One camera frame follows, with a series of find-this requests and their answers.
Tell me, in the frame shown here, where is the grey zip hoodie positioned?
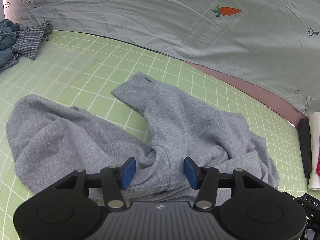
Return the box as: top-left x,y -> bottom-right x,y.
5,71 -> 281,204

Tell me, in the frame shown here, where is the folded red plaid garment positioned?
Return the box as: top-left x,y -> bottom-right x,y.
316,149 -> 320,176

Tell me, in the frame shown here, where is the folded black garment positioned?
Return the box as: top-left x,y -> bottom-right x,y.
297,119 -> 312,180

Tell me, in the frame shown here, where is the folded white garment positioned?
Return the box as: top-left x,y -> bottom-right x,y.
308,112 -> 319,190

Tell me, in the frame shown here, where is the green grid cutting mat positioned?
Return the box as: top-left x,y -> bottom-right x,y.
1,31 -> 308,239

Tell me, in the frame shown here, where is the grey printed backdrop sheet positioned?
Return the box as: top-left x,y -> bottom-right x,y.
3,0 -> 319,115

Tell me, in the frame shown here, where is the checkered plaid shirt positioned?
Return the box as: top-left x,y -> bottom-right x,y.
1,20 -> 53,71

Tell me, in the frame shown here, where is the blue denim garment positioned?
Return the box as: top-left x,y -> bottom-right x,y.
1,19 -> 21,67

